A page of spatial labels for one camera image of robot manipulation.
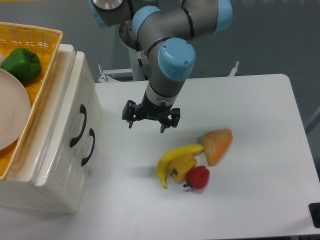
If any orange triangular bread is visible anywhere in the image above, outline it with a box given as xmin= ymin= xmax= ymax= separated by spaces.
xmin=201 ymin=128 xmax=233 ymax=166

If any white drawer cabinet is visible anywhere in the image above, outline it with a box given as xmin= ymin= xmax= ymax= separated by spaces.
xmin=0 ymin=43 xmax=103 ymax=214

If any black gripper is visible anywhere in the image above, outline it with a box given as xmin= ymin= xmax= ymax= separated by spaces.
xmin=122 ymin=96 xmax=181 ymax=134

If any yellow bell pepper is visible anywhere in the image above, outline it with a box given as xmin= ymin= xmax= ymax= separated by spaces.
xmin=167 ymin=153 xmax=197 ymax=183

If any green bell pepper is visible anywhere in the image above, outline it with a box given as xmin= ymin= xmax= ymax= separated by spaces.
xmin=0 ymin=48 xmax=42 ymax=83

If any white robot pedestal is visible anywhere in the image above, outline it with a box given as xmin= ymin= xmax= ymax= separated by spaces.
xmin=118 ymin=20 xmax=152 ymax=82

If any red bell pepper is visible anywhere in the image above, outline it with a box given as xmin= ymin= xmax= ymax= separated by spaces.
xmin=183 ymin=165 xmax=210 ymax=190

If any black object at table edge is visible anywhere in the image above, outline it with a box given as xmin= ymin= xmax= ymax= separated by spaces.
xmin=308 ymin=202 xmax=320 ymax=229

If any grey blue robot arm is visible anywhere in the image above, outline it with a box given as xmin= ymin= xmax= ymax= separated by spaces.
xmin=89 ymin=0 xmax=233 ymax=131

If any yellow banana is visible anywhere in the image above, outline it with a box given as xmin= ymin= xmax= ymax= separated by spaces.
xmin=156 ymin=143 xmax=204 ymax=189

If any yellow woven basket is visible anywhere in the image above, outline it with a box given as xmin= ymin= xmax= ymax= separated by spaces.
xmin=0 ymin=21 xmax=63 ymax=180

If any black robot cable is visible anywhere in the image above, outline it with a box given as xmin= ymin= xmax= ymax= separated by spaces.
xmin=135 ymin=39 xmax=150 ymax=82

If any beige plate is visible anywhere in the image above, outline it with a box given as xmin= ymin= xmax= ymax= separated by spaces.
xmin=0 ymin=69 xmax=31 ymax=149

